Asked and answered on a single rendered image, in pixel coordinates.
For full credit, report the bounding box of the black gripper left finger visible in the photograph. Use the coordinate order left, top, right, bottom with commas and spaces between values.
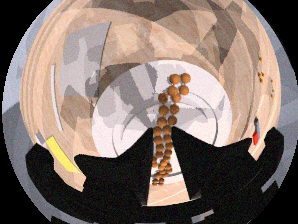
73, 128, 154, 206

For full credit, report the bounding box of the small white block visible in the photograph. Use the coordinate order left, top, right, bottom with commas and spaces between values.
36, 132, 47, 148

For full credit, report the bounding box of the yellow flat square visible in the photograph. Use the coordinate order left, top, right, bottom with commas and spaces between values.
47, 136, 81, 173

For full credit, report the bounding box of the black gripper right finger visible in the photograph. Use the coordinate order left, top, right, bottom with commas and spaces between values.
170, 127, 253, 201

